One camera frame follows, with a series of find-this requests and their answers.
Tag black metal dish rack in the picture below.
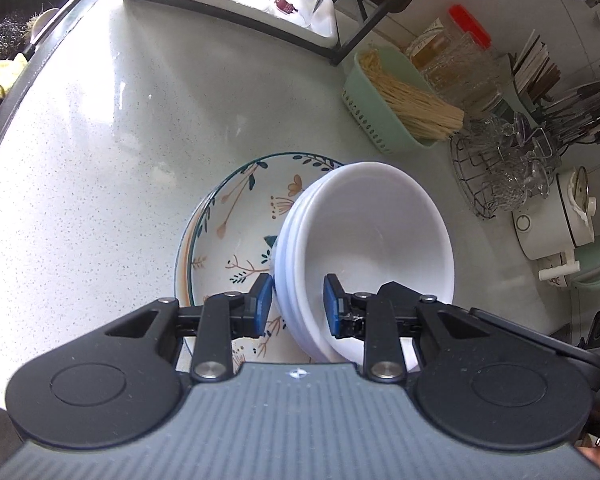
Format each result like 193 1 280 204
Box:
124 0 461 66

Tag black kitchen sink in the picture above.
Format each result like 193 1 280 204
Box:
0 0 106 171

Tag hanging kitchen utensils rack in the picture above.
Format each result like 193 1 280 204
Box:
535 80 600 147

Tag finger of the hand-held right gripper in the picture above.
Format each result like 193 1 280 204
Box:
376 281 425 307

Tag green plastic basket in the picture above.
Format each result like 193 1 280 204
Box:
342 46 466 155

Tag white ceramic bowl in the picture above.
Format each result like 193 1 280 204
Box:
292 161 455 361

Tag cluster of glass cups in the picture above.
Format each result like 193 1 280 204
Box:
472 112 563 211

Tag small floral ceramic bowl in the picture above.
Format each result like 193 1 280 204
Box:
537 255 583 288

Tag steel wool scrubber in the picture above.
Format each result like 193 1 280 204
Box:
0 15 37 62

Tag plastic jar with red lid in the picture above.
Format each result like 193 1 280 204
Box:
410 4 493 91

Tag dried noodles bundle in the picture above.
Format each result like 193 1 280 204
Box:
359 50 465 141

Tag white plate pink flower print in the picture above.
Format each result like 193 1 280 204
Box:
173 195 196 356

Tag bird pattern ceramic plate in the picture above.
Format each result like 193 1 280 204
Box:
181 152 352 365

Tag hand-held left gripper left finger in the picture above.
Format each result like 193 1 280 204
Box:
104 273 276 383

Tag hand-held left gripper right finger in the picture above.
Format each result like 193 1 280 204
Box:
323 273 482 382

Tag white electric cooking pot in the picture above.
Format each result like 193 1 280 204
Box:
511 167 598 281

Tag round wire cup rack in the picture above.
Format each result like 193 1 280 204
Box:
449 125 526 219

